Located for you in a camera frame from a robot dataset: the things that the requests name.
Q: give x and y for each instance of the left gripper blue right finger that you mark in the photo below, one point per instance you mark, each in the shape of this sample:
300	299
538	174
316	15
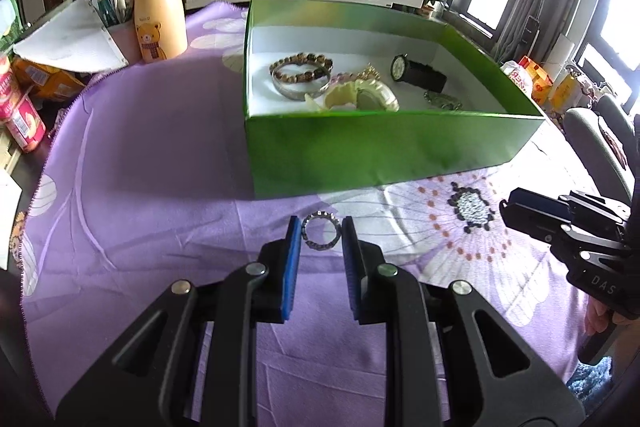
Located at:
354	266

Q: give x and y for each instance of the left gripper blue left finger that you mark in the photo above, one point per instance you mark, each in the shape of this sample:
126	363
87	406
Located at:
292	242

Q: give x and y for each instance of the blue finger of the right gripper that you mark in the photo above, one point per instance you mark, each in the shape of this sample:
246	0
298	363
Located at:
542	201
539	225

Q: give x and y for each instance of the silver bangle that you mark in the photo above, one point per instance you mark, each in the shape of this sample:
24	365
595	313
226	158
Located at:
298	81

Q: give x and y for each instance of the cream white wristwatch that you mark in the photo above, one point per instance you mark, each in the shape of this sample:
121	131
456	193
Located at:
369	95

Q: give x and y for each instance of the person right hand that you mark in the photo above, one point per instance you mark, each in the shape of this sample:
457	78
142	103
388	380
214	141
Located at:
624	348

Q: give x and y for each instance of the grey chair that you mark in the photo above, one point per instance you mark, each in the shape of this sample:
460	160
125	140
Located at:
604	139

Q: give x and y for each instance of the yellow red gift box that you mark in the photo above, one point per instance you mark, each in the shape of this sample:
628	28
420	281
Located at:
542	82

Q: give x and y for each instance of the white plastic shopping bag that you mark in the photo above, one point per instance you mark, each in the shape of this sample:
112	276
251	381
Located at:
519	76

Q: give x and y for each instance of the purple floral tablecloth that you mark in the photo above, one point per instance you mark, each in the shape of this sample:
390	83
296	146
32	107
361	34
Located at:
148	182

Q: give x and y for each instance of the green cardboard box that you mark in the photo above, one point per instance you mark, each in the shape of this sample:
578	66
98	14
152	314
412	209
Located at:
295	150

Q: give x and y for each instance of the yellow bear bottle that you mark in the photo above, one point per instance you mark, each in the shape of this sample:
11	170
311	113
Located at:
160	28

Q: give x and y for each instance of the small floor potted plant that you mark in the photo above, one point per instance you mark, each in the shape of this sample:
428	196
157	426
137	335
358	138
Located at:
427	8

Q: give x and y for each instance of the white paper sheet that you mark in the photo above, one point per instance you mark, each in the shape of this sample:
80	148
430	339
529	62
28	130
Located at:
72	37

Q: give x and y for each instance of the pink snack can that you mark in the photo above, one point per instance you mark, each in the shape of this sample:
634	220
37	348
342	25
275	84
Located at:
18	114

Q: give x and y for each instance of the pen holder with pens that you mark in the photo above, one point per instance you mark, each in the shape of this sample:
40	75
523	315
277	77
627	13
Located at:
116	16

